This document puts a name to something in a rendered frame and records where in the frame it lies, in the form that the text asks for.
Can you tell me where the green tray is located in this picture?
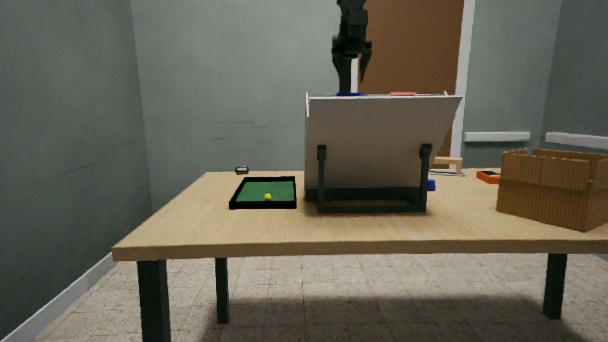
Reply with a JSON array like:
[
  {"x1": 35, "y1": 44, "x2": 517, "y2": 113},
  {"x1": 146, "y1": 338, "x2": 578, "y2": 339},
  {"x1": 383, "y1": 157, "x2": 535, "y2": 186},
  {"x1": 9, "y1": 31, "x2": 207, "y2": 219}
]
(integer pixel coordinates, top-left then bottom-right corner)
[{"x1": 229, "y1": 176, "x2": 297, "y2": 210}]

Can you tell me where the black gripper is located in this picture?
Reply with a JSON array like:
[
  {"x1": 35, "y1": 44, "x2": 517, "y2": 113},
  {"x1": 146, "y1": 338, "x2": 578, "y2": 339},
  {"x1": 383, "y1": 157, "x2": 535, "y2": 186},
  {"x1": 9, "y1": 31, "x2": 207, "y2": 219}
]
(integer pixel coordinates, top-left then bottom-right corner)
[{"x1": 331, "y1": 41, "x2": 372, "y2": 83}]

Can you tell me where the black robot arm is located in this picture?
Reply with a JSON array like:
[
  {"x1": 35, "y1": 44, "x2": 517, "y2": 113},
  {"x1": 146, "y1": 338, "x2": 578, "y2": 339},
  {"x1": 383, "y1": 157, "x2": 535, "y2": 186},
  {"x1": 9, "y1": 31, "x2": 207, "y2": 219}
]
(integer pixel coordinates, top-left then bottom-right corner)
[{"x1": 332, "y1": 0, "x2": 368, "y2": 93}]

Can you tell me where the blue round plug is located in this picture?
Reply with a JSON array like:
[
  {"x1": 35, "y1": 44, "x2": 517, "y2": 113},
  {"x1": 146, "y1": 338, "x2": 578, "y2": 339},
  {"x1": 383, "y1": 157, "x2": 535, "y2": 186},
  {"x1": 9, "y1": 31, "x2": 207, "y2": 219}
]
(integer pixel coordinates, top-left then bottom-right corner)
[{"x1": 427, "y1": 179, "x2": 436, "y2": 191}]

